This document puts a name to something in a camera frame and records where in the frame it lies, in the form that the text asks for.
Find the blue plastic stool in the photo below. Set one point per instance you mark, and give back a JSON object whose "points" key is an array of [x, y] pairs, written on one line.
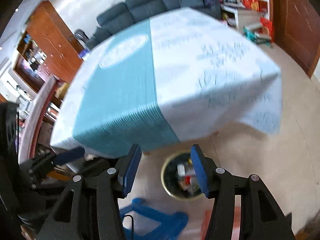
{"points": [[169, 226]]}

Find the teal and white tablecloth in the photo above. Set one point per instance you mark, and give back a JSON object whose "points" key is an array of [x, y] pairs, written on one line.
{"points": [[175, 77]]}

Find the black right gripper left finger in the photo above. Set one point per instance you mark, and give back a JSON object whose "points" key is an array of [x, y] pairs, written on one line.
{"points": [[88, 207]]}

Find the red paper bag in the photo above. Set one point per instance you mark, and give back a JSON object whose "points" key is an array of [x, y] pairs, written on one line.
{"points": [[267, 28]]}

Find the teal stepper machine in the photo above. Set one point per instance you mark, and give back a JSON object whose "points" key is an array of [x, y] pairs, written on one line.
{"points": [[254, 33]]}

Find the red gift box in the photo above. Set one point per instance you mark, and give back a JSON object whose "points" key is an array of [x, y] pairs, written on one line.
{"points": [[256, 5]]}

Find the brown wooden door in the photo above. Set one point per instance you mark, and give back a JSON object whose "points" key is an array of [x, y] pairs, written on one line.
{"points": [[296, 24]]}

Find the brown wooden cabinet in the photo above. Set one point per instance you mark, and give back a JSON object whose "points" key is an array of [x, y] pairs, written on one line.
{"points": [[47, 47]]}

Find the dark blue sofa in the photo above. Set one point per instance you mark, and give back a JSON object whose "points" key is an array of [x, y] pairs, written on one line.
{"points": [[130, 12]]}

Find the round yellow-rimmed trash bin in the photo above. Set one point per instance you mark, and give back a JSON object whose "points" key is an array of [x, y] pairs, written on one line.
{"points": [[178, 177]]}

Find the white side table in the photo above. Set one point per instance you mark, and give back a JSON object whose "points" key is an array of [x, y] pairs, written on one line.
{"points": [[238, 18]]}

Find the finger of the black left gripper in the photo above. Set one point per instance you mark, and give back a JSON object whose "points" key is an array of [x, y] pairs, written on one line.
{"points": [[69, 156]]}

